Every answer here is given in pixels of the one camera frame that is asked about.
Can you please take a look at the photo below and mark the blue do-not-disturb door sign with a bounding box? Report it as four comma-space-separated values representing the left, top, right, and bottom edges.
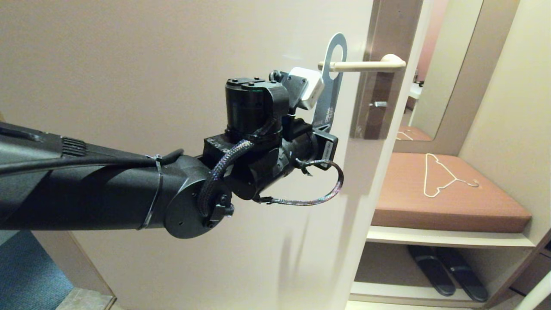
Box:
312, 33, 347, 132

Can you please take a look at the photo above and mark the beige room door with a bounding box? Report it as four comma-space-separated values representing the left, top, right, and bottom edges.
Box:
0, 0, 427, 310

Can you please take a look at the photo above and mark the brown leather seat cushion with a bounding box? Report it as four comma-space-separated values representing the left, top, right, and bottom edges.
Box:
371, 152, 531, 234

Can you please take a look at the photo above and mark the white bench shelf board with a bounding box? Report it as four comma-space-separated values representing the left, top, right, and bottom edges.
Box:
366, 226, 536, 250

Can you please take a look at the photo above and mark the white low shelf board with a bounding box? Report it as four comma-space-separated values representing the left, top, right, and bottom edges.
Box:
350, 282, 495, 308

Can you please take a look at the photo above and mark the dark slipper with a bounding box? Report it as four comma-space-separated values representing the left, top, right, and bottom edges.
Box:
407, 246, 456, 298
436, 248, 489, 303

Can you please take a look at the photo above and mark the white slanted bar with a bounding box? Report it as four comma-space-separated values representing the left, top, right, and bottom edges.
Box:
514, 271, 551, 310

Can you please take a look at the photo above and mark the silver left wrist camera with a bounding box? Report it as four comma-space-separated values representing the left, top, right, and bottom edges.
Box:
289, 67, 325, 111

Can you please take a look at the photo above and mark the thick braided left arm cable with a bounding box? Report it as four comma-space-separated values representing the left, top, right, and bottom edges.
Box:
197, 139, 255, 218

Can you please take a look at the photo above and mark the beige lever door handle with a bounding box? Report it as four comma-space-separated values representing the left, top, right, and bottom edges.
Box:
318, 54, 406, 73

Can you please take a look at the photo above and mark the white wire clothes hanger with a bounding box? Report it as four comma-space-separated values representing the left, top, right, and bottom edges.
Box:
423, 153, 479, 199

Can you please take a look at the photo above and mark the taupe framed wall mirror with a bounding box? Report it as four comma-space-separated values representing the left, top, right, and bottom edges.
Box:
393, 0, 520, 156

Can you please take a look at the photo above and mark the black left camera cable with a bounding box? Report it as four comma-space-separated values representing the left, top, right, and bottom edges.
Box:
0, 149, 185, 176

